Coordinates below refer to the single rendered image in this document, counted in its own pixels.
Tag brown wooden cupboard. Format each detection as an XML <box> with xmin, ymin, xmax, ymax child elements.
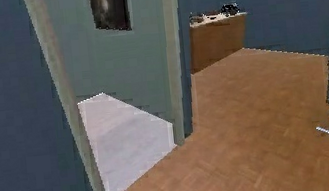
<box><xmin>185</xmin><ymin>9</ymin><xmax>252</xmax><ymax>75</ymax></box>

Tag grey flat object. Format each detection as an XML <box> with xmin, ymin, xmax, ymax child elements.
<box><xmin>189</xmin><ymin>12</ymin><xmax>206</xmax><ymax>25</ymax></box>

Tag black round object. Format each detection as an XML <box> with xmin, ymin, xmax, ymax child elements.
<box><xmin>220</xmin><ymin>1</ymin><xmax>241</xmax><ymax>18</ymax></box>

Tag dark framed wall picture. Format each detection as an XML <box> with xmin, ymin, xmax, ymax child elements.
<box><xmin>87</xmin><ymin>0</ymin><xmax>133</xmax><ymax>35</ymax></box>

